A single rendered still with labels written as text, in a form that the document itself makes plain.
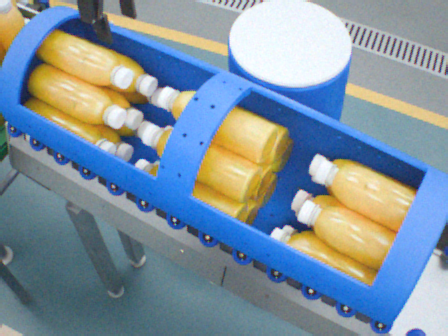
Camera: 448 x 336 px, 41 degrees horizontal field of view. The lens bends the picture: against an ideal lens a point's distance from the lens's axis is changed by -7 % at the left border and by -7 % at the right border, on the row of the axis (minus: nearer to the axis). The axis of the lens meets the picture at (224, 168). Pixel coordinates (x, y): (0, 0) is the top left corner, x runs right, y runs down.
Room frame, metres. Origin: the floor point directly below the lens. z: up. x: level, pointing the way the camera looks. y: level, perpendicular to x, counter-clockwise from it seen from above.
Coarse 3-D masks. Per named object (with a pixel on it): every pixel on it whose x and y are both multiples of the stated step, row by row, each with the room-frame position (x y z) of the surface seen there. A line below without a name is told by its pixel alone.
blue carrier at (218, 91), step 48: (144, 48) 0.92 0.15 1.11; (0, 96) 0.79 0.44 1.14; (240, 96) 0.69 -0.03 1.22; (48, 144) 0.71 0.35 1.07; (144, 144) 0.78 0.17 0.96; (192, 144) 0.60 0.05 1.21; (336, 144) 0.68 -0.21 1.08; (384, 144) 0.60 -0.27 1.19; (144, 192) 0.58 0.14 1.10; (288, 192) 0.64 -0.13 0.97; (432, 192) 0.48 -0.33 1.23; (240, 240) 0.47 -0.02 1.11; (432, 240) 0.40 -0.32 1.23; (336, 288) 0.38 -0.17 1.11; (384, 288) 0.35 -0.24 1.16
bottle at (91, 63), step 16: (64, 32) 0.90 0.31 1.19; (48, 48) 0.86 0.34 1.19; (64, 48) 0.85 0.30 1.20; (80, 48) 0.84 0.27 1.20; (96, 48) 0.84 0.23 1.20; (48, 64) 0.86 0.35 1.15; (64, 64) 0.83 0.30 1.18; (80, 64) 0.81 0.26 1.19; (96, 64) 0.80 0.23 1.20; (112, 64) 0.81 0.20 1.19; (96, 80) 0.79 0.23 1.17; (112, 80) 0.78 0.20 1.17
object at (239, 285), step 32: (32, 160) 0.80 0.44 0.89; (64, 192) 0.73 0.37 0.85; (128, 192) 0.68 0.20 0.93; (128, 224) 0.64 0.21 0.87; (192, 256) 0.55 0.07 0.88; (224, 288) 0.50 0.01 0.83; (256, 288) 0.47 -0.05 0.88; (416, 288) 0.43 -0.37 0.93; (288, 320) 0.42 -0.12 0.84; (320, 320) 0.40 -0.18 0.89; (416, 320) 0.36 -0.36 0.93
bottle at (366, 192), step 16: (336, 176) 0.54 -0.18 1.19; (352, 176) 0.53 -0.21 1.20; (368, 176) 0.53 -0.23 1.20; (336, 192) 0.52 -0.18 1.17; (352, 192) 0.51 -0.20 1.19; (368, 192) 0.50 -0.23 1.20; (384, 192) 0.50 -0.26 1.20; (400, 192) 0.50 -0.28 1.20; (416, 192) 0.50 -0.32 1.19; (352, 208) 0.49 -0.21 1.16; (368, 208) 0.48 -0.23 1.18; (384, 208) 0.47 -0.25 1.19; (400, 208) 0.47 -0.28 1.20; (384, 224) 0.46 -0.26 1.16; (400, 224) 0.45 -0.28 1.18
